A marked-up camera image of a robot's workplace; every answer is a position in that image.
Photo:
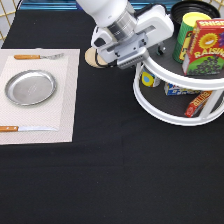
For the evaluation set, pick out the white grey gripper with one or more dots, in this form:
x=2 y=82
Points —
x=127 y=40

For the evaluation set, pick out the black bowl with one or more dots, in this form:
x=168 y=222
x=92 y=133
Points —
x=178 y=10

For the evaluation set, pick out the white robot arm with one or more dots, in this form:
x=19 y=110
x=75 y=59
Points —
x=105 y=12

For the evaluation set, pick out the white two-tier lazy Susan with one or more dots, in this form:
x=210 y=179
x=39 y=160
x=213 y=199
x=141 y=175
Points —
x=171 y=109

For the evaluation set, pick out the silver metal plate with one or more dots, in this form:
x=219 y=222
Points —
x=30 y=87

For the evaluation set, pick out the yellow green cylindrical container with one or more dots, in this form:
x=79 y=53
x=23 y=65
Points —
x=185 y=32

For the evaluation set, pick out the red raisins box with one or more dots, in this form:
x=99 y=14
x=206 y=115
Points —
x=205 y=53

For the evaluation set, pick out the red box lower tier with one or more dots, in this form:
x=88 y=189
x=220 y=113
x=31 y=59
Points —
x=197 y=103

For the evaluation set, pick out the round wooden coaster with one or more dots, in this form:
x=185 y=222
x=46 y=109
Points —
x=94 y=59

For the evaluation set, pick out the beige placemat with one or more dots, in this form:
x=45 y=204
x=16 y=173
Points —
x=56 y=112

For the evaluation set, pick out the fork with wooden handle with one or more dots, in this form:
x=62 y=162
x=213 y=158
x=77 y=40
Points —
x=28 y=57

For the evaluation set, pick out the knife with wooden handle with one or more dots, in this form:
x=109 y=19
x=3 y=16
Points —
x=25 y=128

